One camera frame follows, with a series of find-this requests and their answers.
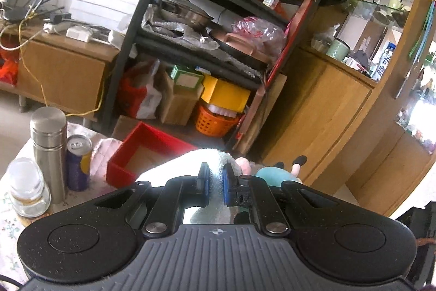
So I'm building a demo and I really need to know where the brown cardboard box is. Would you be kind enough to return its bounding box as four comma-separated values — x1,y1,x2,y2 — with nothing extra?
158,72,204,126

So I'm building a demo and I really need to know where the white power adapter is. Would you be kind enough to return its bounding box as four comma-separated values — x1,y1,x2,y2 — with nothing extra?
66,25,92,43

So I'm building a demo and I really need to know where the green white box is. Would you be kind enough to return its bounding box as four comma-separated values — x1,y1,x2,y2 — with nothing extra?
169,65,204,89

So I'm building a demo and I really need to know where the black wifi router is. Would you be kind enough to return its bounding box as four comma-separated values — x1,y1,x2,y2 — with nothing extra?
1,0,64,24

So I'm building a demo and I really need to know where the blue yellow drink can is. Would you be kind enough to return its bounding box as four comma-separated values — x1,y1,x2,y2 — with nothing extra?
66,134,93,191

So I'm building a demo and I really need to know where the floral tablecloth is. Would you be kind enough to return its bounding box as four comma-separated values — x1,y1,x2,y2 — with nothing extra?
1,123,121,284

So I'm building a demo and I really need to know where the stainless steel thermos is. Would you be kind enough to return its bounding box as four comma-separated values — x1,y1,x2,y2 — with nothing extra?
29,106,67,204

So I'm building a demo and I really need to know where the red cardboard box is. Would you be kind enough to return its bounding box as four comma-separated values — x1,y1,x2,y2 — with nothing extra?
106,122,196,188

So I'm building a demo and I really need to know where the light green mug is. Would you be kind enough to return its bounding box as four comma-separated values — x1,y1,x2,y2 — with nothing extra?
327,38,350,62

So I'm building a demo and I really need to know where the wooden display cabinet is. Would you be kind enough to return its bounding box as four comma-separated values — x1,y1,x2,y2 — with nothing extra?
242,0,435,216

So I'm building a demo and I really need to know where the steel pot with lid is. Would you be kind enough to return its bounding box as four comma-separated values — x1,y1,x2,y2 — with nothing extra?
152,0,214,32

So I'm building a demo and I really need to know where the black metal shelf rack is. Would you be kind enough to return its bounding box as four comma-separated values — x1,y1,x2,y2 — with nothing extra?
100,0,341,142

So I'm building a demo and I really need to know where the glass jar white lid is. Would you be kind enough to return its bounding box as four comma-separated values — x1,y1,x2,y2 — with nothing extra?
5,158,52,219

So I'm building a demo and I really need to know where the clear red plastic bag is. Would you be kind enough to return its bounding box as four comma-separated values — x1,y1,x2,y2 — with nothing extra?
231,16,286,63

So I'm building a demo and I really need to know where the pink pan with lid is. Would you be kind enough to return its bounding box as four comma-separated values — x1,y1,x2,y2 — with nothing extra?
209,29,272,66

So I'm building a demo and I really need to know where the orange plastic basket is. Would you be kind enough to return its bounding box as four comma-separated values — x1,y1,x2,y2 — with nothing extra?
194,104,240,138

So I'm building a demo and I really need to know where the red white plastic bag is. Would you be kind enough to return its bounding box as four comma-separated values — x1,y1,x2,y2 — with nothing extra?
116,58,163,120

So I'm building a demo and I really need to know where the yellow cardboard box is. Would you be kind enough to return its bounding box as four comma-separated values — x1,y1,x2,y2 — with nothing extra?
201,74,250,113

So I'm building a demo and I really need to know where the wooden TV cabinet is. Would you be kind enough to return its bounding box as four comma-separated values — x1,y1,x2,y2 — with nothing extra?
1,22,119,122

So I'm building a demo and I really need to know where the yellow cable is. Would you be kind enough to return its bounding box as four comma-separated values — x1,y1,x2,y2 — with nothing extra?
16,0,107,118

